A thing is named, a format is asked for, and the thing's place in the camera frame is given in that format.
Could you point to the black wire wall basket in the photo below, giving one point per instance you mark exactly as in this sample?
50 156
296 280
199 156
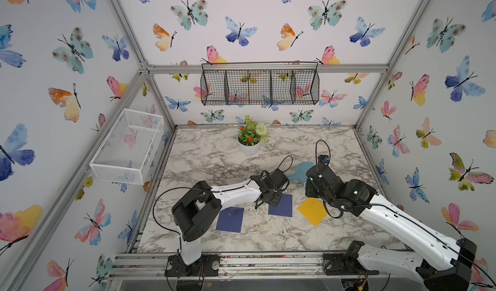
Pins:
259 83

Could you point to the white mesh wall basket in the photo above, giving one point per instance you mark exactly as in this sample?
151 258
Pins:
126 153

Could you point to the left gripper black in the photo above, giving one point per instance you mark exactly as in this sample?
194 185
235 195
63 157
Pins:
278 195

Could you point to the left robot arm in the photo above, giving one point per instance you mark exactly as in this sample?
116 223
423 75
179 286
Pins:
197 209

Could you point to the potted flower plant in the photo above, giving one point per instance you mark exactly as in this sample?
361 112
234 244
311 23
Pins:
251 136

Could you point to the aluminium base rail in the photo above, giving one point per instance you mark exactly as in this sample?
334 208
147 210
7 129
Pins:
268 265

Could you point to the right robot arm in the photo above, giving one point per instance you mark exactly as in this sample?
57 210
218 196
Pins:
434 260

